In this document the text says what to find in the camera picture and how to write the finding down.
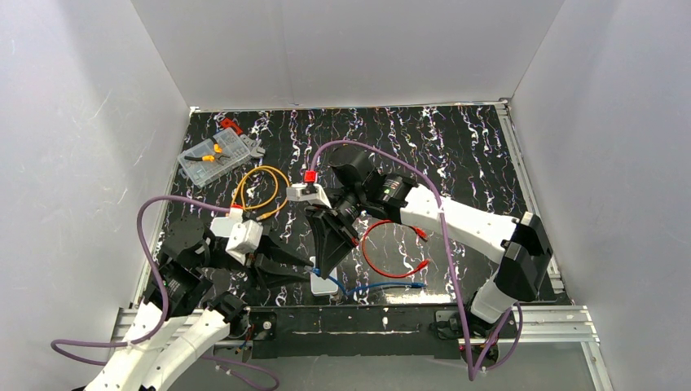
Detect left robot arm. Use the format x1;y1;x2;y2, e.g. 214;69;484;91
87;204;359;390

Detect short yellow ethernet cable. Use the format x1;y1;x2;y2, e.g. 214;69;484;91
231;165;280;212

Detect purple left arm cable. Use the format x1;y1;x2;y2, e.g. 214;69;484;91
51;195;280;391

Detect blue ethernet cable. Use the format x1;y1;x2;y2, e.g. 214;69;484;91
313;266;428;298

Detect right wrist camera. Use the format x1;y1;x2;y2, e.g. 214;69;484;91
286;169;332;208

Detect long yellow ethernet cable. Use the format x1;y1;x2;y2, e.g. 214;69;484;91
231;168;293;222

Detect yellow handled pliers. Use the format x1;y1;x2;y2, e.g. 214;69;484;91
183;143;230;163

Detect red ethernet cable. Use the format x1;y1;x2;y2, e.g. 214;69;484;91
360;218;432;279

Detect white network switch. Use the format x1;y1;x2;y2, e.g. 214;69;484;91
310;270;341;297
209;217;235;238

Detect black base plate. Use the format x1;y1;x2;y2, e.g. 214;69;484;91
249;304;460;359

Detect grey red adjustable wrench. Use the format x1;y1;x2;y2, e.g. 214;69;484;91
220;118;266;159

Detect clear plastic parts box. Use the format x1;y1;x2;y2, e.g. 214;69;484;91
177;128;250;187

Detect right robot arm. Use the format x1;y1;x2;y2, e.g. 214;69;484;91
310;142;552;324

